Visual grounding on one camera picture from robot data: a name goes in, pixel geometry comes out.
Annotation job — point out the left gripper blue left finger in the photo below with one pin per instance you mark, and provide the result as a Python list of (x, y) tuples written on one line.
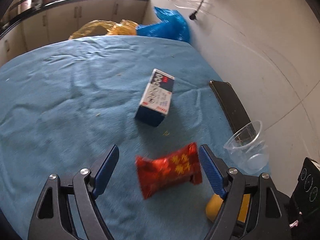
[(101, 171)]

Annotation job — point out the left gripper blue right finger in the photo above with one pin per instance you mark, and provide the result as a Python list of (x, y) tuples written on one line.
[(215, 169)]

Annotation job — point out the shiny red candy wrapper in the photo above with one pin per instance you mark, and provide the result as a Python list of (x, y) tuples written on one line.
[(172, 169)]

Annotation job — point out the orange box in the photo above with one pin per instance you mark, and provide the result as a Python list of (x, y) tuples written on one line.
[(244, 208)]

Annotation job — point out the lower kitchen cabinets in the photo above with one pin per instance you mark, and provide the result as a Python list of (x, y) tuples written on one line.
[(56, 21)]

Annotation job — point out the yellow round object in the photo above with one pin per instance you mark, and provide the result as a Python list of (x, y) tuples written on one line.
[(213, 207)]

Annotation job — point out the clear plastic cup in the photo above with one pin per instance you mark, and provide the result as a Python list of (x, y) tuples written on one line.
[(247, 148)]

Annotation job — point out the black smartphone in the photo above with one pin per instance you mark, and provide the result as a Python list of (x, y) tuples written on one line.
[(233, 109)]

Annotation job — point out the blue table cloth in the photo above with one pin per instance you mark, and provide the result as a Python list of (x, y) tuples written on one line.
[(64, 105)]

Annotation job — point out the dark blue white carton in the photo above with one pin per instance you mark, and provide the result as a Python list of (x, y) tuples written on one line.
[(155, 102)]

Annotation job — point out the yellow plastic bag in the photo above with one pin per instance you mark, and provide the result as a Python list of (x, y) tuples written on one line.
[(102, 28)]

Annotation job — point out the blue plastic bag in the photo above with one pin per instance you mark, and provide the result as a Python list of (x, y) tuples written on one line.
[(172, 26)]

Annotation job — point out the steel cooking pot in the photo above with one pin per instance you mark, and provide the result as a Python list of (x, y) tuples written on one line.
[(24, 5)]

